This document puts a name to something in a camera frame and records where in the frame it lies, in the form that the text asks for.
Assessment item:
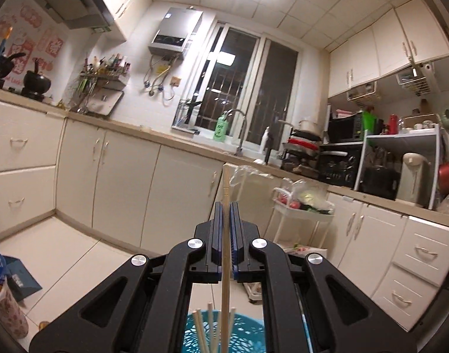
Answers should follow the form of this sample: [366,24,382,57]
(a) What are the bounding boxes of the black wok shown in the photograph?
[24,59,52,96]

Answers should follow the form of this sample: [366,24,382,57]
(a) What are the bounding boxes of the white upper cabinets over microwave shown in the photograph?
[327,0,449,98]

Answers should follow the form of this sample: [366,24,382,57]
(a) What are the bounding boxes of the hanging cutting board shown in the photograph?
[88,90,125,116]

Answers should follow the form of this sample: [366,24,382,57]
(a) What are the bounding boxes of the white shelf rack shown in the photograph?
[353,123,449,210]

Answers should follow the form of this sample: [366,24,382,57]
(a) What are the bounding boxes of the green dish soap bottle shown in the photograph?
[213,111,229,142]

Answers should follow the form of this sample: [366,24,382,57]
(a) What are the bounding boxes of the blue mop handle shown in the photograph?
[0,26,13,85]

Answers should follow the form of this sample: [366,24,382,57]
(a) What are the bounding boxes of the water heater hoses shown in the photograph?
[143,55,175,104]

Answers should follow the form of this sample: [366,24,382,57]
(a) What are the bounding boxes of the wooden chopstick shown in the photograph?
[227,306,235,353]
[193,311,207,353]
[221,165,233,353]
[207,302,215,353]

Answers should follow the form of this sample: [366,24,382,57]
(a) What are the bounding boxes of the red pot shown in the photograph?
[438,162,449,195]

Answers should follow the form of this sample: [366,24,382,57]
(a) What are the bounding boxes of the black countertop oven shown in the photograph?
[318,143,363,188]

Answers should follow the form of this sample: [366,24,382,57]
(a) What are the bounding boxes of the beige kitchen countertop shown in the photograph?
[0,86,449,229]

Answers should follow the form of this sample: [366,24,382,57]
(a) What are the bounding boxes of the green box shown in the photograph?
[362,112,377,136]

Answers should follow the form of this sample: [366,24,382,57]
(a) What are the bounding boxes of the silver gas water heater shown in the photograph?
[148,7,204,59]

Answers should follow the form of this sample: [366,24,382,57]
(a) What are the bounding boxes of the clear hanging plastic bag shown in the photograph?
[230,165,274,195]

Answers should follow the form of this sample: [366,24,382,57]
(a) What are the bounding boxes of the blue perforated utensil basket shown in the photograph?
[184,311,265,353]

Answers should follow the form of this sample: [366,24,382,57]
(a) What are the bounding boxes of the grey range hood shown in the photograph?
[29,0,112,32]

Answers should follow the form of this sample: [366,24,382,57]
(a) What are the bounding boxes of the bag of vegetables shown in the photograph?
[279,179,333,214]

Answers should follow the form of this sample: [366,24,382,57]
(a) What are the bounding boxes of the beige electric water boiler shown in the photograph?
[397,153,431,207]

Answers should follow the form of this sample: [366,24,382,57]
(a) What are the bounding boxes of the white hanging wire basket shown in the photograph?
[346,81,379,107]
[395,68,431,94]

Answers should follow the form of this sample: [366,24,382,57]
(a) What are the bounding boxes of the stack of pots and pans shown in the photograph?
[279,119,321,177]

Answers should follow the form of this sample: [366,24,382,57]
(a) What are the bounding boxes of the barred kitchen window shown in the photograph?
[193,22,302,151]

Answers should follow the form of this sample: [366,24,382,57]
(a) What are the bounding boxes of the white upper cabinets over stove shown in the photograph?
[77,0,153,41]

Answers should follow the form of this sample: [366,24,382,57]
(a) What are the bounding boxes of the black microwave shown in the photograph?
[327,112,365,144]

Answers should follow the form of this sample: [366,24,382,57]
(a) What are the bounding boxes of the curved metal faucet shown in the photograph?
[224,109,249,157]

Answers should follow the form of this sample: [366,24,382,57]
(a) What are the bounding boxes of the white rolling cart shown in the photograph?
[246,187,335,302]

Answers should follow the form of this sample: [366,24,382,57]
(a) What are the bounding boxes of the cream lower kitchen cabinets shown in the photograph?
[0,88,449,332]

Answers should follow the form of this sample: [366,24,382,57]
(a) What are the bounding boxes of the patterned pink canister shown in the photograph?
[0,279,29,339]

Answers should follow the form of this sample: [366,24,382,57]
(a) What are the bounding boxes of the black toaster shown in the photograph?
[360,165,401,200]

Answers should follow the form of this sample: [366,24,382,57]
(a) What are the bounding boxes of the wall spice rack with bottles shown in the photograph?
[81,54,131,91]

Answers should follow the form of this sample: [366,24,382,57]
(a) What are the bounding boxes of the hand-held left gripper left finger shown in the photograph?
[29,202,224,353]

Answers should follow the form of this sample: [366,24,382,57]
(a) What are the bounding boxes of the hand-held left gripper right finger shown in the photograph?
[230,203,416,353]

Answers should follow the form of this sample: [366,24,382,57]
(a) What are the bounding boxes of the blue cardboard box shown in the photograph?
[1,255,43,302]

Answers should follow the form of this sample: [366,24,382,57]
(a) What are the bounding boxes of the red wall stickers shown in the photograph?
[0,4,65,78]

